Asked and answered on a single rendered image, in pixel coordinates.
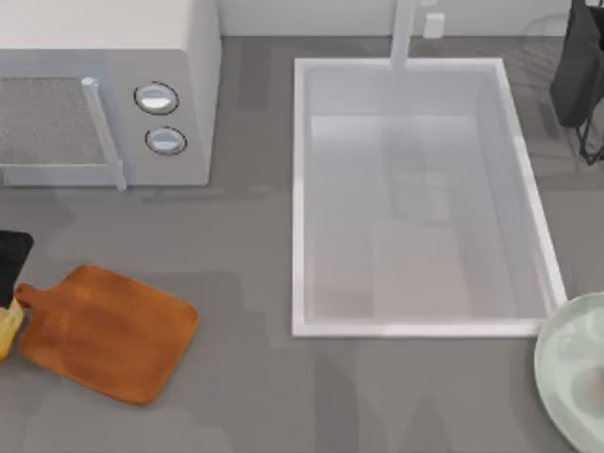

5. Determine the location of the white sink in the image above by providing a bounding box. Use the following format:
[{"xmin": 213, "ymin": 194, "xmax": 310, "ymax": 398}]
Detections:
[{"xmin": 291, "ymin": 57, "xmax": 569, "ymax": 340}]

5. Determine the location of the pale microwave oven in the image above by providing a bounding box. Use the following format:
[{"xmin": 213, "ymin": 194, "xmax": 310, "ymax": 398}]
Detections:
[{"xmin": 0, "ymin": 0, "xmax": 224, "ymax": 191}]

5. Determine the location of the small silver microwave knob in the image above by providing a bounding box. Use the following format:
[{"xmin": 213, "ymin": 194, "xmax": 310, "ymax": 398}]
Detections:
[{"xmin": 143, "ymin": 126, "xmax": 189, "ymax": 157}]

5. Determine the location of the large silver microwave knob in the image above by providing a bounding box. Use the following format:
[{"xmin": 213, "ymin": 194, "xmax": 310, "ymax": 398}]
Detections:
[{"xmin": 133, "ymin": 81, "xmax": 181, "ymax": 116}]

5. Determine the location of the tall white tap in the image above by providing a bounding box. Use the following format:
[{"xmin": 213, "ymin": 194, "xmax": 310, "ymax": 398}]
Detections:
[{"xmin": 389, "ymin": 0, "xmax": 446, "ymax": 73}]

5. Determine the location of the brown wooden cutting board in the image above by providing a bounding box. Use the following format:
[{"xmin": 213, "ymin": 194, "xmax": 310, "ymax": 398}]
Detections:
[{"xmin": 13, "ymin": 263, "xmax": 201, "ymax": 408}]

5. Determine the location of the grey microwave door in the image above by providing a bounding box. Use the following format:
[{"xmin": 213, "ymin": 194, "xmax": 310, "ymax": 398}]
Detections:
[{"xmin": 0, "ymin": 76, "xmax": 125, "ymax": 188}]

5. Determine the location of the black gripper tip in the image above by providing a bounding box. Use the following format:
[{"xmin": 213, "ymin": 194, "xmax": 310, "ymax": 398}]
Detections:
[{"xmin": 0, "ymin": 229, "xmax": 36, "ymax": 310}]

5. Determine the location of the pale green plate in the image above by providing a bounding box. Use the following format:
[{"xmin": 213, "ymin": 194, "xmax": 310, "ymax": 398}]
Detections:
[{"xmin": 533, "ymin": 292, "xmax": 604, "ymax": 453}]

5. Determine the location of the yellow bread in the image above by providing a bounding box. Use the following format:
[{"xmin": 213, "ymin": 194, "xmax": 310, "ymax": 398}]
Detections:
[{"xmin": 0, "ymin": 295, "xmax": 25, "ymax": 364}]

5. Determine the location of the pale microwave door handle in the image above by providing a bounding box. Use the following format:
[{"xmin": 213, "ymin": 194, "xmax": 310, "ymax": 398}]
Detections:
[{"xmin": 80, "ymin": 75, "xmax": 129, "ymax": 193}]

